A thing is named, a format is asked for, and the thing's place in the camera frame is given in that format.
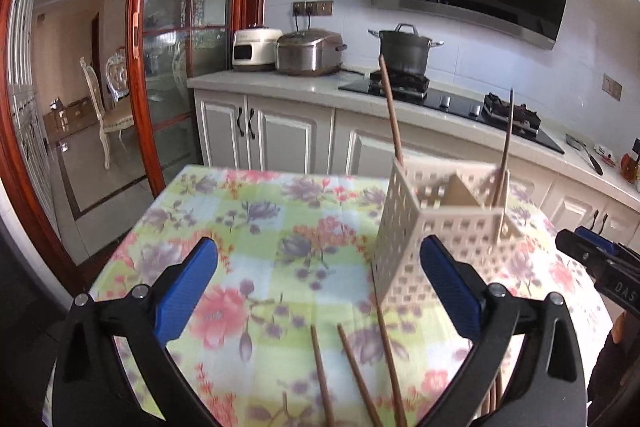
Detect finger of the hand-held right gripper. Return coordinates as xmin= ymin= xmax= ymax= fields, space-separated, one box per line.
xmin=574 ymin=226 xmax=640 ymax=269
xmin=555 ymin=229 xmax=619 ymax=281

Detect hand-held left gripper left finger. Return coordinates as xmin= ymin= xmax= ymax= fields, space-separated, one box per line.
xmin=52 ymin=236 xmax=219 ymax=427

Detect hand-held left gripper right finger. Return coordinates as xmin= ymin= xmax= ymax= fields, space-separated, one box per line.
xmin=420 ymin=234 xmax=588 ymax=427

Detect cream perforated utensil holder basket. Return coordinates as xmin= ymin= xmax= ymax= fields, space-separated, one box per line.
xmin=371 ymin=155 xmax=527 ymax=310

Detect light wooden chopstick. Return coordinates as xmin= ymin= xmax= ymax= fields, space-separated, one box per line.
xmin=490 ymin=169 xmax=512 ymax=255

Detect person's right hand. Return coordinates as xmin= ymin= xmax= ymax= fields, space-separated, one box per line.
xmin=589 ymin=308 xmax=640 ymax=412

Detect floral tablecloth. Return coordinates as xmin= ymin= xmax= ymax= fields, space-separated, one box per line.
xmin=42 ymin=164 xmax=623 ymax=427

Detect white kitchen base cabinet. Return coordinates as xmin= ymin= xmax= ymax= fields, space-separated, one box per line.
xmin=192 ymin=88 xmax=640 ymax=248

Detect black glass gas hob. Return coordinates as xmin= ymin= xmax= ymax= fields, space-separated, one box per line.
xmin=338 ymin=71 xmax=566 ymax=154

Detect cardboard boxes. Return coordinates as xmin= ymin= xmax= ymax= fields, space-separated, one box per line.
xmin=42 ymin=98 xmax=97 ymax=134

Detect cream dining chair padded back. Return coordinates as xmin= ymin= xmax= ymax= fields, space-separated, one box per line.
xmin=104 ymin=47 xmax=129 ymax=104

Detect steel cooking pot with lid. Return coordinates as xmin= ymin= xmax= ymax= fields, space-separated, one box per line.
xmin=368 ymin=23 xmax=445 ymax=76

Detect white countertop cooker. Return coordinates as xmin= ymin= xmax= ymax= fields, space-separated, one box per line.
xmin=232 ymin=26 xmax=284 ymax=72

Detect wooden framed glass sliding door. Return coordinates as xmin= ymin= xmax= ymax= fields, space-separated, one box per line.
xmin=125 ymin=0 xmax=267 ymax=195

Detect silver rice cooker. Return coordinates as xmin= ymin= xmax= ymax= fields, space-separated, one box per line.
xmin=275 ymin=28 xmax=349 ymax=76

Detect single gold wall socket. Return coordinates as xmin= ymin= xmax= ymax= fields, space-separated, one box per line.
xmin=602 ymin=73 xmax=623 ymax=101

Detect gold wall socket strip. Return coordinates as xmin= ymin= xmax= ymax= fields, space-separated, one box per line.
xmin=292 ymin=0 xmax=334 ymax=17

